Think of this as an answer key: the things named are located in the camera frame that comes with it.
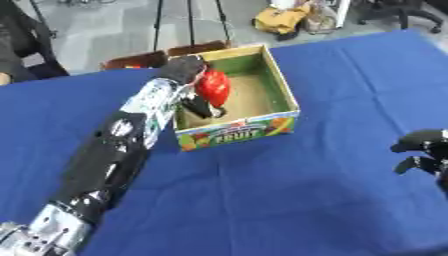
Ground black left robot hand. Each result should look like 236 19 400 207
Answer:
155 54 230 120

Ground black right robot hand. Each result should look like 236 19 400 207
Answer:
388 128 448 193

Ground red toy pepper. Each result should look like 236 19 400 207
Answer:
192 68 233 109

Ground brown cardboard box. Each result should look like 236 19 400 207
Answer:
166 39 233 57
99 50 172 71

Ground cardboard box with green inside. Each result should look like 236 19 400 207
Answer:
171 43 303 153

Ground black tripod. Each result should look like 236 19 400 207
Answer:
150 0 235 52

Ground black office chair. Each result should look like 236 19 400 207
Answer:
355 0 447 34

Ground mesh bag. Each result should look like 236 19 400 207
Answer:
301 3 342 35

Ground person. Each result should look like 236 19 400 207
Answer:
0 0 72 86

